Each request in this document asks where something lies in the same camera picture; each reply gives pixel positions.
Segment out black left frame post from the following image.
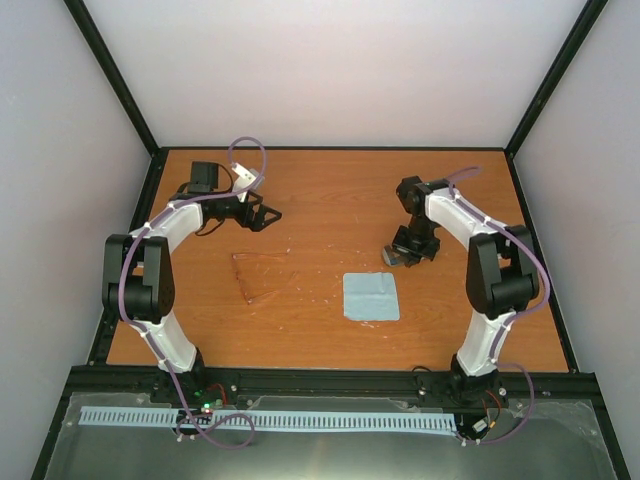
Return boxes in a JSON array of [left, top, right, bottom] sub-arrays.
[[63, 0, 160, 156]]

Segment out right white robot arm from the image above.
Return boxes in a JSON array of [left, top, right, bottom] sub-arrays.
[[383, 176, 549, 405]]

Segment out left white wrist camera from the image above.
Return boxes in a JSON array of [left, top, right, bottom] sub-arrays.
[[231, 162, 264, 203]]

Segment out light blue cleaning cloth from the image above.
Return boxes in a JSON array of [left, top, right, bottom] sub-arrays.
[[342, 272, 400, 322]]

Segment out black right frame post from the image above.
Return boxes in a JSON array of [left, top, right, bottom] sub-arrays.
[[504, 0, 608, 161]]

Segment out black frame post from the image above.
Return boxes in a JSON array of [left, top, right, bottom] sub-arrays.
[[504, 0, 608, 161], [63, 0, 160, 156]]

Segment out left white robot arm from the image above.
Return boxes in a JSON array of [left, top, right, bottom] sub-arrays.
[[102, 161, 282, 403]]

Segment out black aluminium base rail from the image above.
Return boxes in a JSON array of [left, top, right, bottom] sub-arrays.
[[63, 364, 603, 409]]

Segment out brown fabric sunglasses pouch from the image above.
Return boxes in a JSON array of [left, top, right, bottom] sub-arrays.
[[382, 245, 405, 267]]

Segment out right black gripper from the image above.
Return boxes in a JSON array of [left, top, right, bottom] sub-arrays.
[[391, 216, 440, 265]]

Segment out light blue slotted cable duct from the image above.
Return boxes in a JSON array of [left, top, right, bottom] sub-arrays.
[[78, 406, 457, 436]]

